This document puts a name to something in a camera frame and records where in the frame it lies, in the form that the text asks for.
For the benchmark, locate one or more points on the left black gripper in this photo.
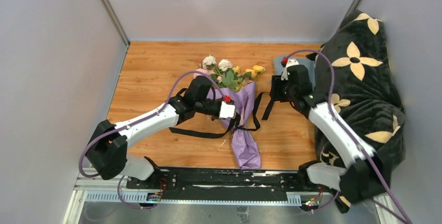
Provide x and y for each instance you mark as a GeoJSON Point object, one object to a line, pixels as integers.
{"type": "Point", "coordinates": [220, 102]}

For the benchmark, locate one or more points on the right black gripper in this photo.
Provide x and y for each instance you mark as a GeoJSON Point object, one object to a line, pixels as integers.
{"type": "Point", "coordinates": [275, 93]}

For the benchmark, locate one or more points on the pink fake flower stem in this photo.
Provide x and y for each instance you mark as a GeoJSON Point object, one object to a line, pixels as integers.
{"type": "Point", "coordinates": [203, 74]}

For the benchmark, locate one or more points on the white fake rose stem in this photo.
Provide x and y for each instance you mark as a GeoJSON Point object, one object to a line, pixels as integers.
{"type": "Point", "coordinates": [220, 71]}

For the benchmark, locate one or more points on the yellow fake flower stem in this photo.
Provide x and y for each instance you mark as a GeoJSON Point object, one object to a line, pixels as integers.
{"type": "Point", "coordinates": [240, 80]}

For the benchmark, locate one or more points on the pink wrapping paper sheet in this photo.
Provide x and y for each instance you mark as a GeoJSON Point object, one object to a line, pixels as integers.
{"type": "Point", "coordinates": [243, 145]}

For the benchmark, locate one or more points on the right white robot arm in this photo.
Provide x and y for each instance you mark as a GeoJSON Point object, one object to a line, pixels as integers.
{"type": "Point", "coordinates": [365, 173]}

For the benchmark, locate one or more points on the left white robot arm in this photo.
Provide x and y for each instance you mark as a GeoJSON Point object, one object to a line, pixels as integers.
{"type": "Point", "coordinates": [107, 150]}

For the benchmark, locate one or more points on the light blue cloth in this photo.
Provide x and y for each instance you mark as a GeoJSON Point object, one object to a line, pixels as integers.
{"type": "Point", "coordinates": [278, 68]}

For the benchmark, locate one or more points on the dark floral blanket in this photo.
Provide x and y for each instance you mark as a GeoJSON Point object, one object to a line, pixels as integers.
{"type": "Point", "coordinates": [354, 72]}

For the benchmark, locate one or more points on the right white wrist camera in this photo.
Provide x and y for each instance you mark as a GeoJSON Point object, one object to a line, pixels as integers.
{"type": "Point", "coordinates": [287, 62]}

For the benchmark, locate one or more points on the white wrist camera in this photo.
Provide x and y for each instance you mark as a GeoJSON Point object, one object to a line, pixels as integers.
{"type": "Point", "coordinates": [227, 110]}
{"type": "Point", "coordinates": [287, 62]}

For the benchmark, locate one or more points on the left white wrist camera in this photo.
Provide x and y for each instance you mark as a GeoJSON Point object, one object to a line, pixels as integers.
{"type": "Point", "coordinates": [227, 110]}

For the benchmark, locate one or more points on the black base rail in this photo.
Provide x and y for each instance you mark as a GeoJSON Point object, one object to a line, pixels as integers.
{"type": "Point", "coordinates": [227, 186]}

